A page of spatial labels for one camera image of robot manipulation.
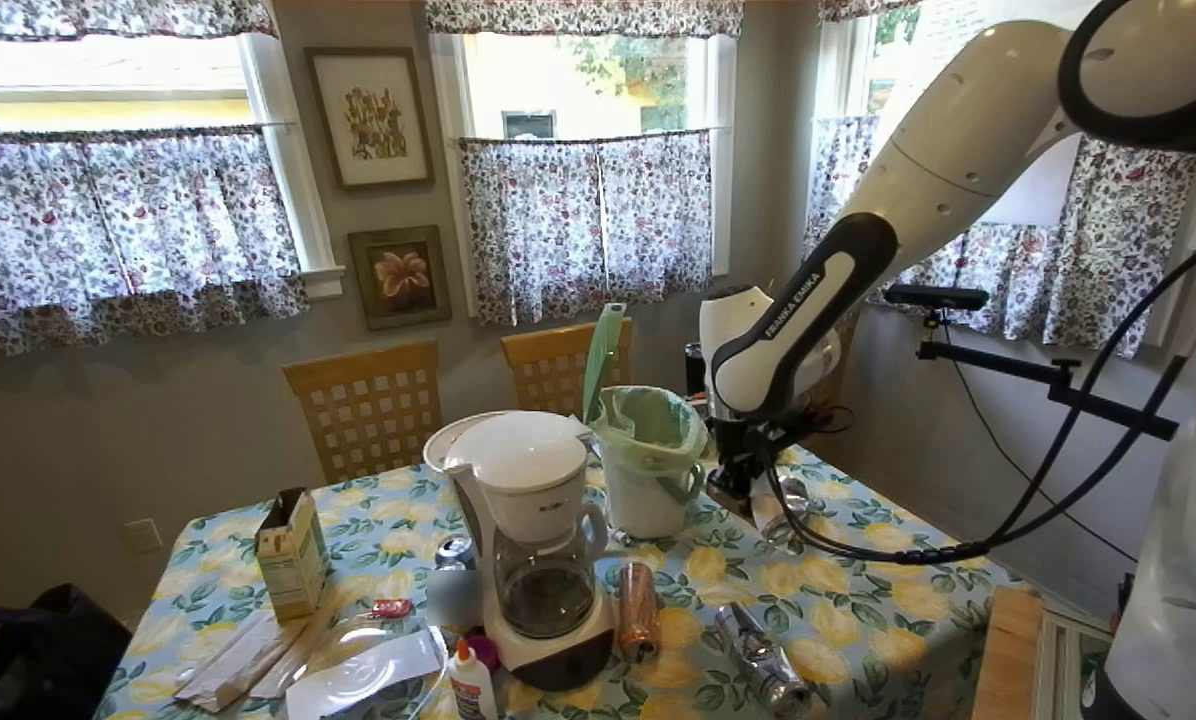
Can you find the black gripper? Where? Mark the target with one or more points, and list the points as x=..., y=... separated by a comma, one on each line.
x=756, y=441

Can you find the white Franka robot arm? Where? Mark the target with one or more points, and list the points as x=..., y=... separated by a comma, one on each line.
x=943, y=147

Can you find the green bin liner bag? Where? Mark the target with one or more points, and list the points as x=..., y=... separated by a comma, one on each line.
x=651, y=424

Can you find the brown energy drink can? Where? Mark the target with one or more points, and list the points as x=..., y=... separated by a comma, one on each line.
x=636, y=604

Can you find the green bin lid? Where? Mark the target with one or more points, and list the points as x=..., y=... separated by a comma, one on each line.
x=607, y=352

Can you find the black tumbler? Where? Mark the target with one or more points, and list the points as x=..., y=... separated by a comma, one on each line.
x=695, y=371

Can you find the lemon print tablecloth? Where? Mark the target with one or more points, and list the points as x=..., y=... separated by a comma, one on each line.
x=876, y=625

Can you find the white drip coffee maker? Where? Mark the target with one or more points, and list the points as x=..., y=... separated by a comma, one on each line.
x=528, y=467

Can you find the wooden lattice-back chair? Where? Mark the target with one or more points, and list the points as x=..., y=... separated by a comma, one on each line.
x=359, y=366
x=541, y=363

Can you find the white plate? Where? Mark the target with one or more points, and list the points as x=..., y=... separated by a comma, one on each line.
x=438, y=444

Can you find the floral cafe curtain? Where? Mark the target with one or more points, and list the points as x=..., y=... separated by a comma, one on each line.
x=580, y=224
x=117, y=243
x=1119, y=243

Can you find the white glue bottle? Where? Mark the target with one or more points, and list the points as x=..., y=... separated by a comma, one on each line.
x=472, y=681

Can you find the small red item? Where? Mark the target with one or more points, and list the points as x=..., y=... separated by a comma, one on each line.
x=389, y=608

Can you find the framed dark flower picture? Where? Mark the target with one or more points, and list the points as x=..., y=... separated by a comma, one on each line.
x=399, y=278

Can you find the clear plastic packet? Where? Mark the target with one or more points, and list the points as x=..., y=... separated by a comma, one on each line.
x=359, y=681

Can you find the beige green carton box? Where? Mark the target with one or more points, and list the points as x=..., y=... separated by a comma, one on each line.
x=289, y=560

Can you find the floral window valance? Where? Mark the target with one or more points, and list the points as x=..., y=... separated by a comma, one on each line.
x=862, y=7
x=580, y=15
x=100, y=16

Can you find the framed light botanical picture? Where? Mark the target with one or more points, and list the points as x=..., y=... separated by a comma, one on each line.
x=372, y=120

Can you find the wrapped wooden utensils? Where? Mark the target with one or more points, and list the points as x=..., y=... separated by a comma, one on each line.
x=237, y=662

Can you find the black bag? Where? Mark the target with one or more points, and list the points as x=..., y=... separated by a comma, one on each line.
x=36, y=662

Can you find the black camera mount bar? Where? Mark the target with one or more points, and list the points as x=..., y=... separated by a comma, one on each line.
x=1119, y=404

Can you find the wall outlet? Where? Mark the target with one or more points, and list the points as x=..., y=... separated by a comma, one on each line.
x=144, y=539

